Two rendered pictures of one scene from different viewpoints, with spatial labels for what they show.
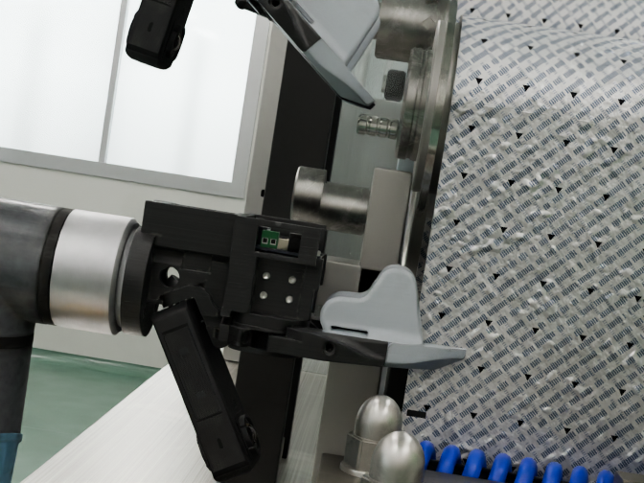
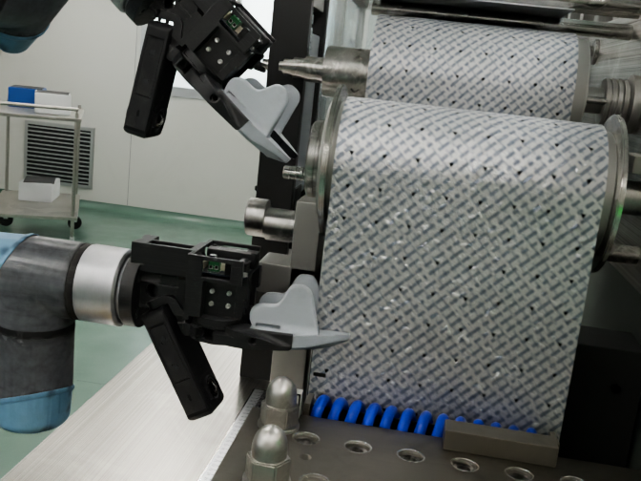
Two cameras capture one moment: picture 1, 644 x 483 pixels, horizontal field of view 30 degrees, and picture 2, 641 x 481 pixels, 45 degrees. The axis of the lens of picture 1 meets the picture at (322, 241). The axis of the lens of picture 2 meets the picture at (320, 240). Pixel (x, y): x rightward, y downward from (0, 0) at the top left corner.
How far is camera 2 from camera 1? 19 cm
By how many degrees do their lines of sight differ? 10
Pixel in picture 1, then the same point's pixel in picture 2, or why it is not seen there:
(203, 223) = (170, 256)
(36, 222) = (62, 259)
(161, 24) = (145, 111)
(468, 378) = (352, 351)
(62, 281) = (79, 298)
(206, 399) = (179, 369)
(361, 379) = not seen: hidden behind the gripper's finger
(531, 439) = (396, 390)
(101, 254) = (103, 280)
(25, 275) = (56, 294)
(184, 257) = (160, 277)
